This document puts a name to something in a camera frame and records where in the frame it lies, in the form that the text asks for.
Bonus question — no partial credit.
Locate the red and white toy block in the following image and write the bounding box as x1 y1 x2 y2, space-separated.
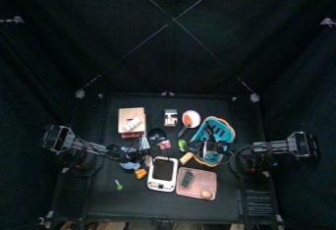
157 140 173 150

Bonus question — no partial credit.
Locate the grey blue bowl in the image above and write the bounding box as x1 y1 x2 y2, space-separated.
118 146 141 171

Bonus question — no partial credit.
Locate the tan wooden toy slab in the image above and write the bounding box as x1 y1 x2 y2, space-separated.
178 151 194 166

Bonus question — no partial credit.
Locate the green toy vegetable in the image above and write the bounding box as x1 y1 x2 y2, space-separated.
177 139 189 153

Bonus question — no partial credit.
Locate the silver metal toy utensil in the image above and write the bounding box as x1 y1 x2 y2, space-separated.
137 135 150 151

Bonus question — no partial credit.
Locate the yellow orange toy pepper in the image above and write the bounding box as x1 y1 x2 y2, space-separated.
133 168 147 180

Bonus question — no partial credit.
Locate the white toy kitchen scale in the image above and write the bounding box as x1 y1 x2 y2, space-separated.
145 155 179 194

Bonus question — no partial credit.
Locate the teal basket with orange rim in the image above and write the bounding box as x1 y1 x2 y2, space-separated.
187 115 237 168

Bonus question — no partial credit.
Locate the black round toy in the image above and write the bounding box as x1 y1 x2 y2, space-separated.
146 127 167 144

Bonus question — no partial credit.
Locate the white toy frying pan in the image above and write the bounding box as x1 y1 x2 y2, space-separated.
175 109 202 139

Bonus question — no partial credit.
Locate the orange toy food piece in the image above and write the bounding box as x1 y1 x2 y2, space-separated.
182 113 194 126

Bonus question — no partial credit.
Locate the red patterned cube box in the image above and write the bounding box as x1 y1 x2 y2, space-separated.
179 170 194 189

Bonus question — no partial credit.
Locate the white segmented toy block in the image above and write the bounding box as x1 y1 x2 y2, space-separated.
123 116 143 132

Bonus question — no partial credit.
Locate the wooden box with red sides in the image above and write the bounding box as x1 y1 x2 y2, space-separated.
117 106 146 140

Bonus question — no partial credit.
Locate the pink toy tray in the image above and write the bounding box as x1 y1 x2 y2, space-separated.
174 166 218 201

